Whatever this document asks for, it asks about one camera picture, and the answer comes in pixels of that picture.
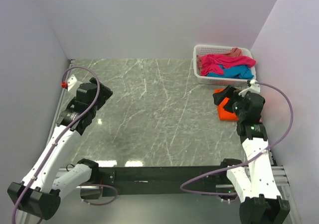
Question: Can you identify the white plastic laundry basket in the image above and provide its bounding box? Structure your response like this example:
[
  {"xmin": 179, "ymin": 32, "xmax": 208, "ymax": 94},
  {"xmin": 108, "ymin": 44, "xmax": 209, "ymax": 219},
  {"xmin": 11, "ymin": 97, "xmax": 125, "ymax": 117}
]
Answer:
[{"xmin": 193, "ymin": 44, "xmax": 248, "ymax": 87}]

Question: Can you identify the blue t-shirt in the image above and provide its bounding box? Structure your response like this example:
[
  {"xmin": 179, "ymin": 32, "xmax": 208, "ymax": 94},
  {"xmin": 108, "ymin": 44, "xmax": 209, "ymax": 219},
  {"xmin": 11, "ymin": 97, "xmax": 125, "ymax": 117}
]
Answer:
[{"xmin": 206, "ymin": 65, "xmax": 254, "ymax": 80}]

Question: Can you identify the folded orange t-shirt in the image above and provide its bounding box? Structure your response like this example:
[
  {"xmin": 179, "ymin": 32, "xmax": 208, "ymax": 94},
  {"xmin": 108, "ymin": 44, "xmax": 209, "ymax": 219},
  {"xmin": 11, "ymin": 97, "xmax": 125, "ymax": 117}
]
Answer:
[{"xmin": 213, "ymin": 89, "xmax": 262, "ymax": 122}]

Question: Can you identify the magenta pink t-shirt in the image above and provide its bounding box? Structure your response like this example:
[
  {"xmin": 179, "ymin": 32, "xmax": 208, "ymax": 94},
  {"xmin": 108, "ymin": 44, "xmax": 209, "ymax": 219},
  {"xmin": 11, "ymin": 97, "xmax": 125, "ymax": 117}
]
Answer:
[{"xmin": 200, "ymin": 54, "xmax": 256, "ymax": 76}]

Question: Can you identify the salmon pink t-shirt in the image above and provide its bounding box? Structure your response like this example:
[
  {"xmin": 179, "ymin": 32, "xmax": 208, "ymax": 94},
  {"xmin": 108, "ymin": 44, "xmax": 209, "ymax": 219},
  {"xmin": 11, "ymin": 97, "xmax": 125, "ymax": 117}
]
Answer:
[{"xmin": 196, "ymin": 48, "xmax": 243, "ymax": 70}]

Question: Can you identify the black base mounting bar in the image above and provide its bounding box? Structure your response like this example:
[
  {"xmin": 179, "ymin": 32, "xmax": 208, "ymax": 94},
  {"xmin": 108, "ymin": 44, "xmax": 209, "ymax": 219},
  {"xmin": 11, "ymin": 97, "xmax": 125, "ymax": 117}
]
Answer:
[{"xmin": 67, "ymin": 165, "xmax": 247, "ymax": 197}]

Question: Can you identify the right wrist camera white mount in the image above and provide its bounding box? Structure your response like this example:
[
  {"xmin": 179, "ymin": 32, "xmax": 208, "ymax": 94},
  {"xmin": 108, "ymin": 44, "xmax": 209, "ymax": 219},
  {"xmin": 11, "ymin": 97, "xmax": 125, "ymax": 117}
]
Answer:
[{"xmin": 238, "ymin": 79, "xmax": 261, "ymax": 97}]

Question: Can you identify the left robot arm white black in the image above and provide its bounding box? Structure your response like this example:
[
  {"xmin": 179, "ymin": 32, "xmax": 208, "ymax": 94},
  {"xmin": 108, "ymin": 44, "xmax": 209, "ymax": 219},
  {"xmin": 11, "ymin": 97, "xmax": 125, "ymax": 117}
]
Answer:
[{"xmin": 7, "ymin": 75, "xmax": 113, "ymax": 220}]

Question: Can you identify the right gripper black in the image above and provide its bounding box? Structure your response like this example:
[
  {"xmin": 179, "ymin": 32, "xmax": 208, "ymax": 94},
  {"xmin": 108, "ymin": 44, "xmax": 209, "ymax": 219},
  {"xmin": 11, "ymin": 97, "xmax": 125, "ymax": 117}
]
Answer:
[{"xmin": 213, "ymin": 85, "xmax": 246, "ymax": 120}]

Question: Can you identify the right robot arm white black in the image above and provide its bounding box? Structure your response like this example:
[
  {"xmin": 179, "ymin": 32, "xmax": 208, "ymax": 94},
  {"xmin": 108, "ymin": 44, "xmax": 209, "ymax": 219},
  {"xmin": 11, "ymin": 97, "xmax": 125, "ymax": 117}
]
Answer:
[{"xmin": 213, "ymin": 86, "xmax": 290, "ymax": 224}]

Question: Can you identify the aluminium frame rail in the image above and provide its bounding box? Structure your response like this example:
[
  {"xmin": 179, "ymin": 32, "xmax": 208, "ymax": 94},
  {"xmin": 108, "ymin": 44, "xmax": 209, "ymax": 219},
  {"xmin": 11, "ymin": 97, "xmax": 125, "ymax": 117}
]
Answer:
[{"xmin": 14, "ymin": 166, "xmax": 302, "ymax": 224}]

